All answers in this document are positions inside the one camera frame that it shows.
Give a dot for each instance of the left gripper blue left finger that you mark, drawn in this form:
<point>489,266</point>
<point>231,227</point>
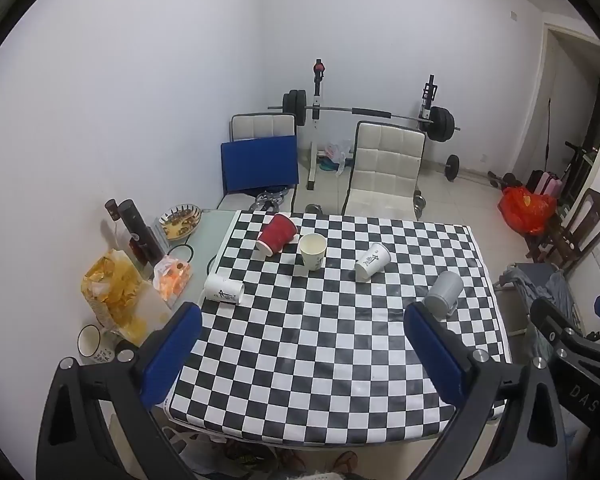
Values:
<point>74,441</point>

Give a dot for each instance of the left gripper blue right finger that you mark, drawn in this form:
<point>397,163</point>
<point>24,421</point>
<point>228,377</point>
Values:
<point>529,442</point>

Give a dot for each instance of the cream paper cup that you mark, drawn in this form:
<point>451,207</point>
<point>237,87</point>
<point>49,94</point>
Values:
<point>313,249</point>

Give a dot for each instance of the white paper cup near snacks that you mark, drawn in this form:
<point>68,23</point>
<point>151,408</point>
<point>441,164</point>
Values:
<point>220,289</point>

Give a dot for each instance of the white paper cup with calligraphy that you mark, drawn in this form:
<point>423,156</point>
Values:
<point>374,260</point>

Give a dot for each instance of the red ribbed paper cup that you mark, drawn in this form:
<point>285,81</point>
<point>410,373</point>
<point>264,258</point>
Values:
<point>278,233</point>

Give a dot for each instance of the white ceramic mug with dots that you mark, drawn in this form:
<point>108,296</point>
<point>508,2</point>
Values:
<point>95,346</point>

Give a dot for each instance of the grey clothes pile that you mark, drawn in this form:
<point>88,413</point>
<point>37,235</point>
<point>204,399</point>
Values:
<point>535,280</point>

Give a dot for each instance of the yellow snack bag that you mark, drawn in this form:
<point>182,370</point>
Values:
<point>122,300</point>

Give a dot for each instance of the grey ribbed mug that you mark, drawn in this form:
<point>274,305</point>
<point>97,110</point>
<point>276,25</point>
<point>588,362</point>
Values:
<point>442,298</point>

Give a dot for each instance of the dark wooden chair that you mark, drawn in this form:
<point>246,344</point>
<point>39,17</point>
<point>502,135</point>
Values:
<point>568,245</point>

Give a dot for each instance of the orange snack packet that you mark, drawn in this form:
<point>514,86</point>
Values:
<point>171,276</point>

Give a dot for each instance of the black bottle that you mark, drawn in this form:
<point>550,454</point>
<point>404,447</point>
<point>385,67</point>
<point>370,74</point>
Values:
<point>132,234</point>

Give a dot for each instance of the red plastic bag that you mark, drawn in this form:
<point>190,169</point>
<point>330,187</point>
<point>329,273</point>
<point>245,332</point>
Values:
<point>524,212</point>

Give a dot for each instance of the black white checkered tablecloth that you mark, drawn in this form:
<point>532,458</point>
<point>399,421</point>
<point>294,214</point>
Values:
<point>320,358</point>

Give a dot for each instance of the patterned plate with food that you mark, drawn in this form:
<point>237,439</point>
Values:
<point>180,221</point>

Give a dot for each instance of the white padded chair right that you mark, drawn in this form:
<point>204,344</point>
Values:
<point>385,171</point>

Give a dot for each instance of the white padded chair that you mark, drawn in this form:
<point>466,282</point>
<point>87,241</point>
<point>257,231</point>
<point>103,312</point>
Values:
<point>253,126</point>
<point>385,171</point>

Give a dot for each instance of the barbell with black plates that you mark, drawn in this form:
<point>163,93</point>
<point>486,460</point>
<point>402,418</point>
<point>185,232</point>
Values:
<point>439,125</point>

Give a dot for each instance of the white padded chair left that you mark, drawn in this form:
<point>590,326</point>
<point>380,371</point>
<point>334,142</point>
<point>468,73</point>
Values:
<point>253,126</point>

